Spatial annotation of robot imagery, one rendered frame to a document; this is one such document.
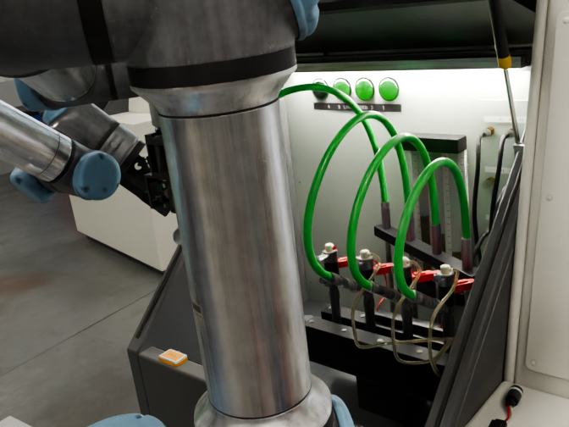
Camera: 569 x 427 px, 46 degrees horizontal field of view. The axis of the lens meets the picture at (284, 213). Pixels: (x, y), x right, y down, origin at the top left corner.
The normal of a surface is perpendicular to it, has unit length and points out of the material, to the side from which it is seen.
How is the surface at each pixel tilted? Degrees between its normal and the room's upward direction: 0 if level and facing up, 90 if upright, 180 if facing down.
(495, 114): 90
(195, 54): 92
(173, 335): 90
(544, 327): 76
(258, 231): 91
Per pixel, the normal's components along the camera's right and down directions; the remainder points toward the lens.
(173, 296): 0.76, 0.12
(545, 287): -0.65, 0.08
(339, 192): -0.64, 0.32
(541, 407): -0.11, -0.94
